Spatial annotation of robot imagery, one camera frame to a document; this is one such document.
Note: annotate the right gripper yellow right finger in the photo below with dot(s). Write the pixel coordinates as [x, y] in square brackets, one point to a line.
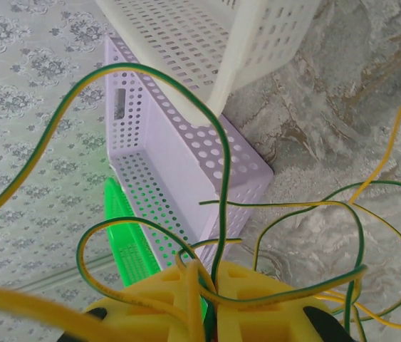
[264, 320]

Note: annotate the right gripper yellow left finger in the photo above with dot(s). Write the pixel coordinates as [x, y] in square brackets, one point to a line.
[157, 327]

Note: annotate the green plastic basket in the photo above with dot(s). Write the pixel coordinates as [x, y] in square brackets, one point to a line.
[129, 249]

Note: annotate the white plastic basket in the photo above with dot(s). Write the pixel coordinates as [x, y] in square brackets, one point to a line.
[186, 35]

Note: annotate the purple plastic basket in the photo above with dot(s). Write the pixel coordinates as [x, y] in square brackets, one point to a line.
[171, 171]

